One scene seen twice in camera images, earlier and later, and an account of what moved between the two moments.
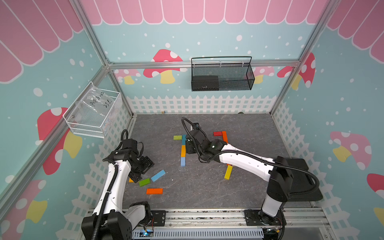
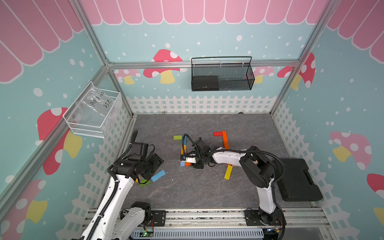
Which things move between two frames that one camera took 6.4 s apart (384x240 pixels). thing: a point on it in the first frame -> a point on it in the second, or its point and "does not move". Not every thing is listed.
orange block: x=225 y=136 does not move
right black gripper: x=188 y=147 -> x=197 y=167
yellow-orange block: x=183 y=151 does not move
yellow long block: x=228 y=172 does not move
